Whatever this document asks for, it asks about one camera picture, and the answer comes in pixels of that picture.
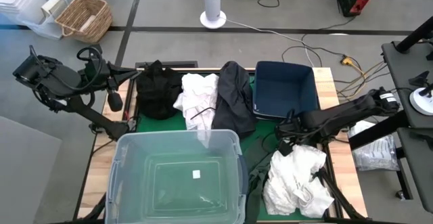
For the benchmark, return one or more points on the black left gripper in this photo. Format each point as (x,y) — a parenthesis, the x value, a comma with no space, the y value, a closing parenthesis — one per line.
(110,73)

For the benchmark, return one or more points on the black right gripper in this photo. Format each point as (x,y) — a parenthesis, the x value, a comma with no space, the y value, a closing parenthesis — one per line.
(287,133)

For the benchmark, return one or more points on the charcoal grey garment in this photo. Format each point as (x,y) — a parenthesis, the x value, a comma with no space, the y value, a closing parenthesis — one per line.
(235,99)

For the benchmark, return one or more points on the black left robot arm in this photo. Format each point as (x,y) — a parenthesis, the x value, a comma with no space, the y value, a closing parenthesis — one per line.
(61,78)

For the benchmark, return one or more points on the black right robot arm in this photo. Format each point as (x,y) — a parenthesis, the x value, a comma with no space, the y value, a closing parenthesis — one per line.
(338,115)

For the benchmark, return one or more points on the dark green garment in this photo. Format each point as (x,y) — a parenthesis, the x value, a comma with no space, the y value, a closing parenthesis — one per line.
(257,170)

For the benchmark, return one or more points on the navy blue fabric bin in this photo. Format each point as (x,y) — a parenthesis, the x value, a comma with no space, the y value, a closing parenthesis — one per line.
(284,88)

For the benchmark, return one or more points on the green table mat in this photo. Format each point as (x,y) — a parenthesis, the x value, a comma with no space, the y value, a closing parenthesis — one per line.
(162,124)

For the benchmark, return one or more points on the wicker basket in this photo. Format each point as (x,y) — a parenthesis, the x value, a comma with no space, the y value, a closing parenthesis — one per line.
(83,17)

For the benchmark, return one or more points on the plastic bag with white contents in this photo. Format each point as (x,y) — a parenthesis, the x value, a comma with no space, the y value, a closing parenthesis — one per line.
(375,149)

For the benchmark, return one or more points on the white square label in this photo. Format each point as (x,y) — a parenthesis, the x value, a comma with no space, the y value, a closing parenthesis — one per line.
(196,174)

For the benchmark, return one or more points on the beige cardboard box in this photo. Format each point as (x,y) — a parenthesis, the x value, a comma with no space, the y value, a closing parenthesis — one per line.
(52,5)

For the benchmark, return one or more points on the yellow power plug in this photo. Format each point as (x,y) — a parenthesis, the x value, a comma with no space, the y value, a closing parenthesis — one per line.
(346,61)

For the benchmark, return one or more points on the white tower fan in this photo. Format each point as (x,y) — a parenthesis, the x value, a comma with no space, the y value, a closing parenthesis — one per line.
(212,0)

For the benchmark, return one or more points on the large clear plastic bin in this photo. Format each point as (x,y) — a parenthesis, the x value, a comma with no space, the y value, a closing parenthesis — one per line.
(128,190)

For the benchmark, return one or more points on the black side table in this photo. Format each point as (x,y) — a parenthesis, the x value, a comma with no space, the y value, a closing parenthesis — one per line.
(416,139)

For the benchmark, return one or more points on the white round lamp base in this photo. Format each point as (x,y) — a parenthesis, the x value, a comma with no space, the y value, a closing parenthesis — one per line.
(421,102)

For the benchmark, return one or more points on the black slanted stand pole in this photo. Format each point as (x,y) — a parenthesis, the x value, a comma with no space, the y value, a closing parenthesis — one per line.
(416,34)

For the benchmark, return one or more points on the black aluminium table frame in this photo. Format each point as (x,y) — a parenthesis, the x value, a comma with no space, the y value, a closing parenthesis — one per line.
(129,99)

